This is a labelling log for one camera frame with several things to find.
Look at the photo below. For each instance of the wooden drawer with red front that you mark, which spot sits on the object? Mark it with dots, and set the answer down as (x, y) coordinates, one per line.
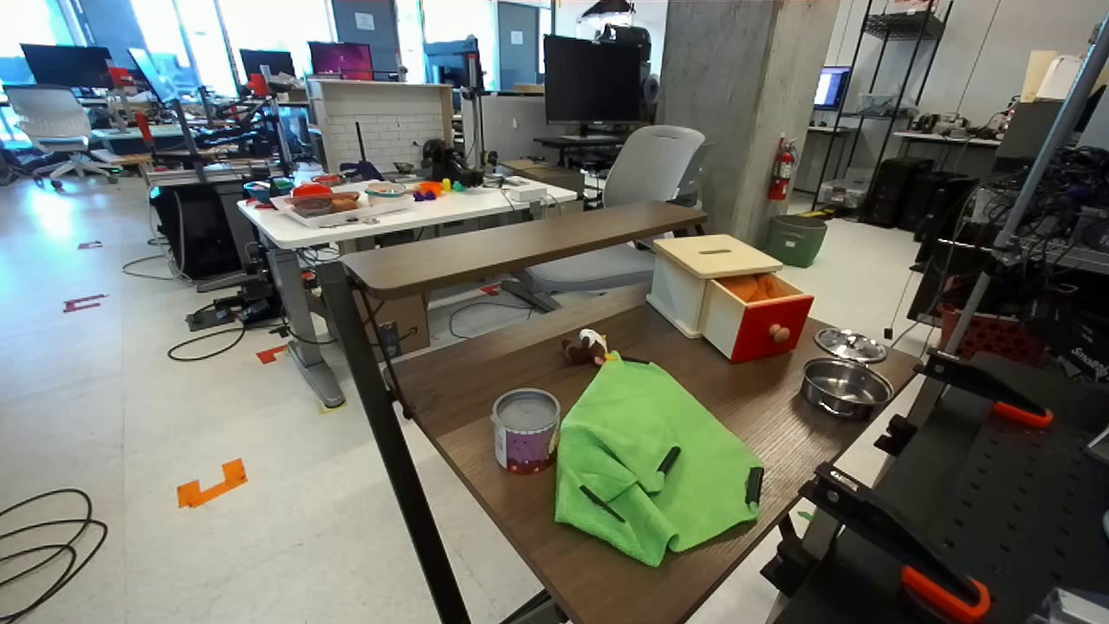
(766, 332)

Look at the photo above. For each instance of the red plastic crate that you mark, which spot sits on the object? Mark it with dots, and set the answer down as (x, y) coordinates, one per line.
(991, 339)

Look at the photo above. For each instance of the orange red tool on desk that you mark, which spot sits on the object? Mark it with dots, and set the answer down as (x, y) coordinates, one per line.
(315, 196)

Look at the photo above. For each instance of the green plastic bin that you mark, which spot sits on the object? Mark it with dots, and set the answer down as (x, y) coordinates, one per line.
(798, 242)

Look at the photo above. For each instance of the small dark monitor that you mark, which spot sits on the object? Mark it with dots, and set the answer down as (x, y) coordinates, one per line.
(267, 65)

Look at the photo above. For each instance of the steel pot lid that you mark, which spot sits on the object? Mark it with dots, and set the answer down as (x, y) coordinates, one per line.
(850, 346)

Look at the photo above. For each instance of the dark monitor with blue screen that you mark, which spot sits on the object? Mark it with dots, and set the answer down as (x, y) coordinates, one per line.
(452, 65)

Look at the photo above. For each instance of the black device on desk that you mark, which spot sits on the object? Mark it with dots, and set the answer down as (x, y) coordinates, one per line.
(438, 161)

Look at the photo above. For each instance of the white pegboard partition panel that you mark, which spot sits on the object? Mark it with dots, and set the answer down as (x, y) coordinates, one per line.
(387, 122)

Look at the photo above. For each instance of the grey office chair white back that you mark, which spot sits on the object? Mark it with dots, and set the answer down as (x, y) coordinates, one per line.
(645, 176)

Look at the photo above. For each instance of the wide black monitor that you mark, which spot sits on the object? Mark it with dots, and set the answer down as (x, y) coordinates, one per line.
(67, 65)

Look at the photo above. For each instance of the black metal shelving rack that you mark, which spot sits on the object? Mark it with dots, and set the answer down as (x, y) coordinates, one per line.
(886, 107)

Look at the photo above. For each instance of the aluminium stand pole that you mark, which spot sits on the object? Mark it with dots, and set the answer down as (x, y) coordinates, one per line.
(1041, 161)

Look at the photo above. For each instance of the light wooden box with slot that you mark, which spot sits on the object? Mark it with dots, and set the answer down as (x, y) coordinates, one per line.
(696, 263)

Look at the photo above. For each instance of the small steel pot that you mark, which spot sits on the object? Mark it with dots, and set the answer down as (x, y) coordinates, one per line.
(842, 387)

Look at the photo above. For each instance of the concrete pillar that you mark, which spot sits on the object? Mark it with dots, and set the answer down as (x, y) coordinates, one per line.
(738, 107)

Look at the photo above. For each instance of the white height adjustable desk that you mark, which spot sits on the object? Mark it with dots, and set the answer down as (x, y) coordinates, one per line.
(349, 228)

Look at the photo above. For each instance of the large black monitor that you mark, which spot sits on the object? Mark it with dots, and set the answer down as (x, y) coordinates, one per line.
(595, 79)

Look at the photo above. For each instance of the green microfiber cloth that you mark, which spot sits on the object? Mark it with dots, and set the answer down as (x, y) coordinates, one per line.
(645, 461)

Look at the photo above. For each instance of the raised dark wooden table shelf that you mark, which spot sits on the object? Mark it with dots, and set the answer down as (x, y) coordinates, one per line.
(522, 243)

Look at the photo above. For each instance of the small brown white plush toy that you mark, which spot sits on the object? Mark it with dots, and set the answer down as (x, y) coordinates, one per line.
(587, 349)

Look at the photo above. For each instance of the monitor with purple screen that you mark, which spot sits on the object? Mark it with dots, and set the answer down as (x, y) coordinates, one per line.
(341, 59)

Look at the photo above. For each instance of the red fire extinguisher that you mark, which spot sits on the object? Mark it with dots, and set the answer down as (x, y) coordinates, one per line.
(782, 173)

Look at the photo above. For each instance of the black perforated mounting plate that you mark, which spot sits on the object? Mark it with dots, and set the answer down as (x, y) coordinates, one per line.
(1018, 497)

